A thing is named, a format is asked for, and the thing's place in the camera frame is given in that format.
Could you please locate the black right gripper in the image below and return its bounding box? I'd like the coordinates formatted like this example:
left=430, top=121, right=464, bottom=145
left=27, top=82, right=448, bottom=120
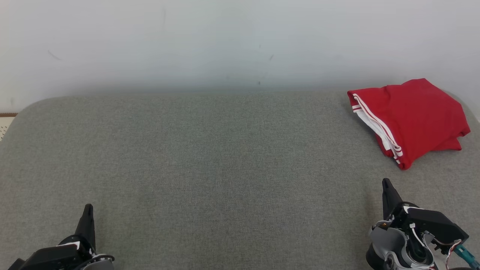
left=382, top=178, right=470, bottom=253

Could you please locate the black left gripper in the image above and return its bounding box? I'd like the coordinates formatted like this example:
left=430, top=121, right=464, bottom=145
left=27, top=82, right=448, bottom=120
left=7, top=204, right=96, bottom=270

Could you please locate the red jersey with white trim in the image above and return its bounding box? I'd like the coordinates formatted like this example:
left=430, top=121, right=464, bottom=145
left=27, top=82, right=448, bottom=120
left=347, top=78, right=471, bottom=170

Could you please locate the beige floor mat brown edge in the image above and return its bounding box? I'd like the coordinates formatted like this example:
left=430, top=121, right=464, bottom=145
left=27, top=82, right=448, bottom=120
left=0, top=112, right=18, bottom=142

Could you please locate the grey fabric sofa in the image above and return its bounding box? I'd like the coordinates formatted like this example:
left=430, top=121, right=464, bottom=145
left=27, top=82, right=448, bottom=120
left=0, top=88, right=480, bottom=270

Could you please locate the teal cable connector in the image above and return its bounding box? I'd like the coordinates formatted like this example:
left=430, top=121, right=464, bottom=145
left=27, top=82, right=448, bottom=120
left=453, top=244, right=480, bottom=267

